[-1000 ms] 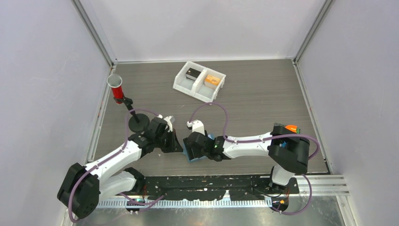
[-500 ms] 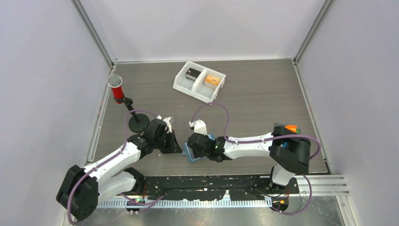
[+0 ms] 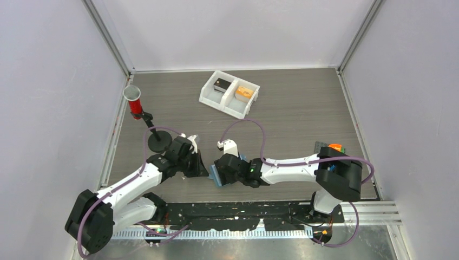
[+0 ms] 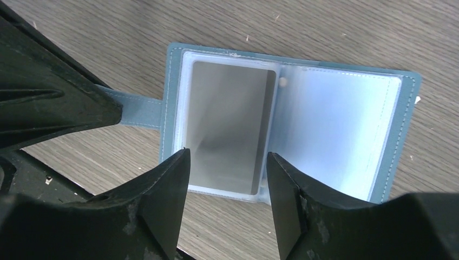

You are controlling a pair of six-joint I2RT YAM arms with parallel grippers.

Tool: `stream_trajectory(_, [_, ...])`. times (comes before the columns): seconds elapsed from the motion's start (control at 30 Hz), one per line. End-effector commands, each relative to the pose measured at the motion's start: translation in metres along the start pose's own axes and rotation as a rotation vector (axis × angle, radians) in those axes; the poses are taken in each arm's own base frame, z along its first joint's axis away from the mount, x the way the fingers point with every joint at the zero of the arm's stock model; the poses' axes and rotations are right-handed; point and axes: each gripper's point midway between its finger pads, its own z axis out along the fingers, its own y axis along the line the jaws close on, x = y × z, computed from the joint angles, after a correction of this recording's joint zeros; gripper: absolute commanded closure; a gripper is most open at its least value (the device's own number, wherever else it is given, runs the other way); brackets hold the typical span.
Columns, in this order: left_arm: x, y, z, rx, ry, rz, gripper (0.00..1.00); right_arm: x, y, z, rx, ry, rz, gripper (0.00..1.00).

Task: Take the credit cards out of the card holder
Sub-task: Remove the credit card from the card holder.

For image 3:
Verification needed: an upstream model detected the black card box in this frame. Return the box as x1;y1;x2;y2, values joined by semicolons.
213;78;232;93

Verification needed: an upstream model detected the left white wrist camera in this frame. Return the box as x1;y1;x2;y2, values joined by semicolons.
180;133;200;154

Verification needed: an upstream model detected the orange toy brick arch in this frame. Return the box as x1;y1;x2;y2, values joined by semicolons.
328;144;345;153

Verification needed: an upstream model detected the orange card box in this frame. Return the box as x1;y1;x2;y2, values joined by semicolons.
234;86;254;103

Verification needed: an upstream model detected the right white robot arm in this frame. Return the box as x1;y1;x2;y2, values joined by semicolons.
210;147;363;223

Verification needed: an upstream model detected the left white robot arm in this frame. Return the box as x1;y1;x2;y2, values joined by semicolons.
64;134;208;254

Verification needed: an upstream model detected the white divided plastic bin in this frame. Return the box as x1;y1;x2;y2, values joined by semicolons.
199;70;260;119

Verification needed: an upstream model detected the blue leather card holder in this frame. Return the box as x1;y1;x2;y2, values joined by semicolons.
208;153;248;188

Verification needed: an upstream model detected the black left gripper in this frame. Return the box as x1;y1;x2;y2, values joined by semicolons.
176;149;208;178

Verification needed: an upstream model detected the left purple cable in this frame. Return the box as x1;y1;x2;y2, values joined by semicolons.
77;125;198;259

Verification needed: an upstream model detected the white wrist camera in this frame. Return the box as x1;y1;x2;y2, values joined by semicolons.
217;139;239;157
180;133;200;154

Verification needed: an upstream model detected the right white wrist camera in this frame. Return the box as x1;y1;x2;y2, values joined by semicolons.
217;139;239;157

